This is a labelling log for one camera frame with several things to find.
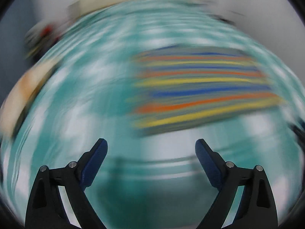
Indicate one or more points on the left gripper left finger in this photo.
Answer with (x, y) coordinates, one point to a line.
(45, 208)

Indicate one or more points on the striped knit sweater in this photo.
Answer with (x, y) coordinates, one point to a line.
(183, 87)

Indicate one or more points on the green plaid bed sheet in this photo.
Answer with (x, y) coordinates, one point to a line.
(148, 181)

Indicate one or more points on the pile of clothes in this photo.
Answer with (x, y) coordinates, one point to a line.
(40, 38)

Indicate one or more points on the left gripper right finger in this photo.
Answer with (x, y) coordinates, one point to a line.
(257, 207)

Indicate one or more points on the cream orange striped pillow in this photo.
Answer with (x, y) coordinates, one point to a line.
(23, 93)

